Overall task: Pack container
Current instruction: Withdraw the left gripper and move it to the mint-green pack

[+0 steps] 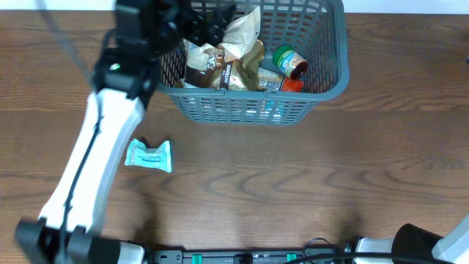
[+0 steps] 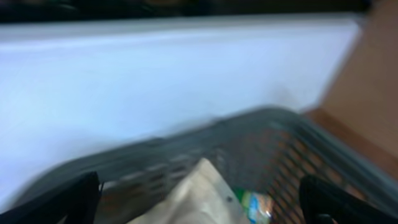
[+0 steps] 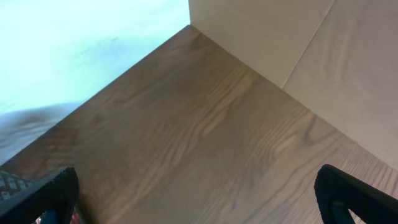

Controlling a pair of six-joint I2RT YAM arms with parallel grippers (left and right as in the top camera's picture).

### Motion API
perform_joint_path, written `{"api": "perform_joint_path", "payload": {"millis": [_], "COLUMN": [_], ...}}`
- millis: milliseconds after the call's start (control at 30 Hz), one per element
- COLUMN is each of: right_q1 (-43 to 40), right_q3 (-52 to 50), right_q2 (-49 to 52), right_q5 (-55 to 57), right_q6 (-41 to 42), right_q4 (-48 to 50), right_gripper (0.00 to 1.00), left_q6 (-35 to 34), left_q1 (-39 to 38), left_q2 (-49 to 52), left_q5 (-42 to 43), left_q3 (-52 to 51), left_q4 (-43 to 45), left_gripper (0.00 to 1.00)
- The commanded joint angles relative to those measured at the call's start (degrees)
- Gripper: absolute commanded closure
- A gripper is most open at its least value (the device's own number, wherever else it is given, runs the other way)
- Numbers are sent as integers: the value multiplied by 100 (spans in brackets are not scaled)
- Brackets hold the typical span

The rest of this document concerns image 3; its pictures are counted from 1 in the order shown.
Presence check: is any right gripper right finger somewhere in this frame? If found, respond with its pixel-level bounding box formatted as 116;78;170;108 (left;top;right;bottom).
314;164;397;224

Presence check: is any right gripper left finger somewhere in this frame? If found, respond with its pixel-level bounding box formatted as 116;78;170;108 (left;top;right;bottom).
1;167;79;224

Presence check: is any grey plastic basket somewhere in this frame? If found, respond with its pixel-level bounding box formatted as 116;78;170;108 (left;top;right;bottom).
0;170;34;201

